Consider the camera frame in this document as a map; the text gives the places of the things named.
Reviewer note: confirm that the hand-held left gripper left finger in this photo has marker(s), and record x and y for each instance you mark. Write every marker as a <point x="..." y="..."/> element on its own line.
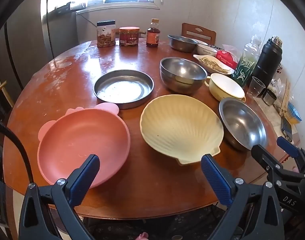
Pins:
<point x="85" y="177"/>

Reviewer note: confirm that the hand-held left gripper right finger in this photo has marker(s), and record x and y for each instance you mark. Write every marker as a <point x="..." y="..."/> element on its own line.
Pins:
<point x="215" y="180"/>

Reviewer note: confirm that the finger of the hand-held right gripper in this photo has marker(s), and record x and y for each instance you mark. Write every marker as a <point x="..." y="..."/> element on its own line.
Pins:
<point x="287" y="146"/>
<point x="262" y="155"/>

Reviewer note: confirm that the pink plate with ears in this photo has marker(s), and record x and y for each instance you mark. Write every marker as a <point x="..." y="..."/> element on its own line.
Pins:
<point x="85" y="140"/>

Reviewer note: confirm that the shallow steel bowl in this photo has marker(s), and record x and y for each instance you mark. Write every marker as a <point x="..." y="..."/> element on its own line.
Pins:
<point x="242" y="122"/>

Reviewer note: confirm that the cream shell-shaped plate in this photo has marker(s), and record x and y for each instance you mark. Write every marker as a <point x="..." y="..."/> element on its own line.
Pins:
<point x="180" y="127"/>

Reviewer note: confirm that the round steel pan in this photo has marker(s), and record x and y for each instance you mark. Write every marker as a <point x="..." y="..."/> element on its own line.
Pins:
<point x="122" y="87"/>

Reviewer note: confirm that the deep steel bowl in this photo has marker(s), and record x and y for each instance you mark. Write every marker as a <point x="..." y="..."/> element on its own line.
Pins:
<point x="182" y="72"/>

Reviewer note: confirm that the dark phone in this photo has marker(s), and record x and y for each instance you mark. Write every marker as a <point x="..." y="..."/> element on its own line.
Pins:
<point x="287" y="130"/>

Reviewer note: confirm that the blue package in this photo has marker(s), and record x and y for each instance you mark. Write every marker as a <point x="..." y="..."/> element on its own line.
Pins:
<point x="293" y="112"/>

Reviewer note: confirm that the paper sheet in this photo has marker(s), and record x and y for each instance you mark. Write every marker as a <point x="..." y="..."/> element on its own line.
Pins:
<point x="267" y="112"/>

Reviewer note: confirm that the small steel cup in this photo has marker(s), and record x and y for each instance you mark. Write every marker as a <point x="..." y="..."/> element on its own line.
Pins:
<point x="268" y="97"/>

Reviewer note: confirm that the clear plastic bag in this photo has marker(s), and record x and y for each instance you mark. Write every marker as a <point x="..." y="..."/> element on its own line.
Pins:
<point x="277" y="85"/>

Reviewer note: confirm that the clear plastic cup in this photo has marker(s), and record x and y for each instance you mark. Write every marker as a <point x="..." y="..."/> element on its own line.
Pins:
<point x="256" y="86"/>

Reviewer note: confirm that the black thermos flask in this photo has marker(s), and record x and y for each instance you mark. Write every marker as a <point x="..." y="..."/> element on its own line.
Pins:
<point x="267" y="62"/>

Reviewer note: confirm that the green label plastic bottle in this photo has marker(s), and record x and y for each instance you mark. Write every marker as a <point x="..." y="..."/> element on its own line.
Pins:
<point x="245" y="70"/>

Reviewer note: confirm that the white oval dish with food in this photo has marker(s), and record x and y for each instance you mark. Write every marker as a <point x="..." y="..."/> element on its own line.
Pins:
<point x="212" y="63"/>

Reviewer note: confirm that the red packet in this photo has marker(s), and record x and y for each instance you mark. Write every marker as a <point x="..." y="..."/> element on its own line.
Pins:
<point x="223" y="56"/>

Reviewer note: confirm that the white ceramic bowl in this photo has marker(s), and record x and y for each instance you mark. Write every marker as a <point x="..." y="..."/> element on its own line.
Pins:
<point x="206" y="51"/>

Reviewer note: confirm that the yellow wooden chair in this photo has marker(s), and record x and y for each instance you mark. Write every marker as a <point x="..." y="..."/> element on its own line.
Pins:
<point x="2" y="87"/>

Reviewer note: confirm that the white plate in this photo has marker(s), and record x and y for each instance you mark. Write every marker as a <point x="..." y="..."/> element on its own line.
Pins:
<point x="203" y="42"/>

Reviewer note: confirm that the steel basin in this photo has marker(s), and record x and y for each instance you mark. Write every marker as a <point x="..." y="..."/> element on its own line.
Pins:
<point x="182" y="43"/>

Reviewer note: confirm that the clear jar with black lid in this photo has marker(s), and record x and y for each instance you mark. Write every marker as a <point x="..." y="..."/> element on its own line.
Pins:
<point x="106" y="36"/>

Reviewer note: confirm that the wooden chair back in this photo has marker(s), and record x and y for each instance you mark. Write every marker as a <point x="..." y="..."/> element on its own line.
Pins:
<point x="192" y="30"/>

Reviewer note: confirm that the grey refrigerator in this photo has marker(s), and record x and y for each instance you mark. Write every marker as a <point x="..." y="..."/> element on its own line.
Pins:
<point x="30" y="42"/>

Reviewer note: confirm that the red jar with orange lid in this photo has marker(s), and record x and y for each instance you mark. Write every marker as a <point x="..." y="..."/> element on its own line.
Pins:
<point x="128" y="37"/>

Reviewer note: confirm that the brown syrup bottle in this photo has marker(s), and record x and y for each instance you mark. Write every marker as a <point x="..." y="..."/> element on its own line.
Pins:
<point x="152" y="36"/>

